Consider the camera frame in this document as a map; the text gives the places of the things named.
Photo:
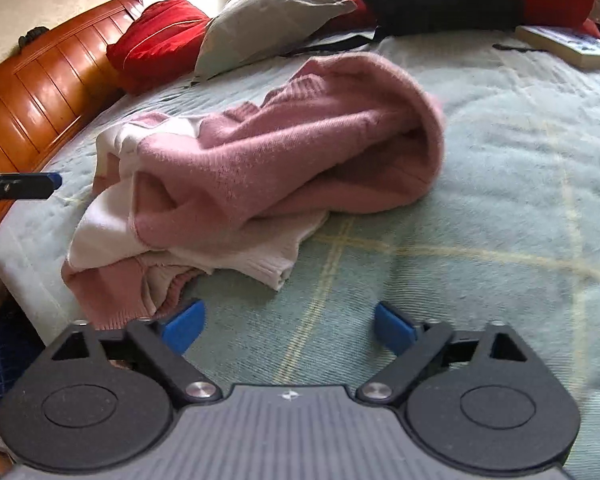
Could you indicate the red duvet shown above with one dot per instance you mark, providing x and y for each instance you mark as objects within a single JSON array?
[{"x": 160, "y": 40}]

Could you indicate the pink and white sweater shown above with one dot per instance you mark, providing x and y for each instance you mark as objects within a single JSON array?
[{"x": 260, "y": 170}]

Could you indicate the small dark object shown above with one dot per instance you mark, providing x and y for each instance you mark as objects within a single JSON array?
[{"x": 34, "y": 36}]

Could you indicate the grey checked pillow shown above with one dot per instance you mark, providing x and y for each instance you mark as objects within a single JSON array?
[{"x": 265, "y": 15}]

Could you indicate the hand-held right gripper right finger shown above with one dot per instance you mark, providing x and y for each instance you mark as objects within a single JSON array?
[{"x": 392, "y": 327}]

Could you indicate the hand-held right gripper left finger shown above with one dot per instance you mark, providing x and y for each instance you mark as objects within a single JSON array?
[{"x": 185, "y": 327}]

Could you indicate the wooden headboard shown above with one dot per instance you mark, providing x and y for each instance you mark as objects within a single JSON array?
[{"x": 45, "y": 100}]

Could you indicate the book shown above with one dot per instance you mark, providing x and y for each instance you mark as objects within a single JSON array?
[{"x": 575, "y": 47}]

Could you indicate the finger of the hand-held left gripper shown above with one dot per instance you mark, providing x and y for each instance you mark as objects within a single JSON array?
[{"x": 50, "y": 181}]

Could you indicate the green checked bedspread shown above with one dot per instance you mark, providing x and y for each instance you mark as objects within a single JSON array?
[{"x": 505, "y": 170}]

